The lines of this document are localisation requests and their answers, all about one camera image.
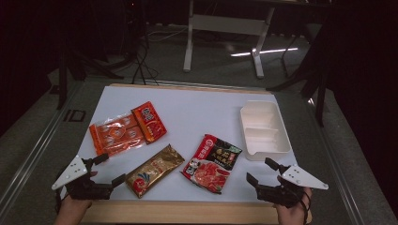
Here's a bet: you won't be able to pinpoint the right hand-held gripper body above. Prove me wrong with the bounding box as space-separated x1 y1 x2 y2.
256 164 329 209

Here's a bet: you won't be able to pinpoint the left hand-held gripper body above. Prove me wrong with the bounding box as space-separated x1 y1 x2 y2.
51 155 115 201

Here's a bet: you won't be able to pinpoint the white plastic container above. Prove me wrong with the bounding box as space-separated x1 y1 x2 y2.
239 99 293 162

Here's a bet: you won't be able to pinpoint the gold food packet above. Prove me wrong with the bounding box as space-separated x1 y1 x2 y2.
125 143 186 200

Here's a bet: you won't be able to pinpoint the red and black food packet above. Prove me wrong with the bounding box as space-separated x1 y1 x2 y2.
180 133 243 195

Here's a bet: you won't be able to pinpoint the person's right hand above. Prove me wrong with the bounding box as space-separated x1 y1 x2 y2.
273 187 313 225

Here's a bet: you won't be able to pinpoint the person's left hand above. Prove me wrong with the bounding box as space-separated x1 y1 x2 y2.
55 171 99 225

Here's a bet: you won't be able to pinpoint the clear orange seasoning packet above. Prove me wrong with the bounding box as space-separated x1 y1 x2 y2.
88 112 147 157

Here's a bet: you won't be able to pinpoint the small orange-red seasoning packet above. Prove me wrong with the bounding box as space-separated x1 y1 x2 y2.
130 100 168 144

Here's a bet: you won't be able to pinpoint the black metal stand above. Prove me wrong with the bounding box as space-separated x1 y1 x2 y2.
267 31 331 128
55 46 125 111

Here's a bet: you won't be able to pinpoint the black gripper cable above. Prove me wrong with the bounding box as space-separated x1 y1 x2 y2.
298 189 312 225

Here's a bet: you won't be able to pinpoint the aluminium rail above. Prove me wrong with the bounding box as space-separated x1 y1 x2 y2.
0 81 83 214
308 98 369 225
144 79 273 92

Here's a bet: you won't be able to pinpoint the black floor cables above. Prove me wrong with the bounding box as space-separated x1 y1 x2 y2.
130 31 159 85

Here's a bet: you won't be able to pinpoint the white metal table frame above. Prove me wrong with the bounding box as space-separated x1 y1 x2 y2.
182 0 276 79

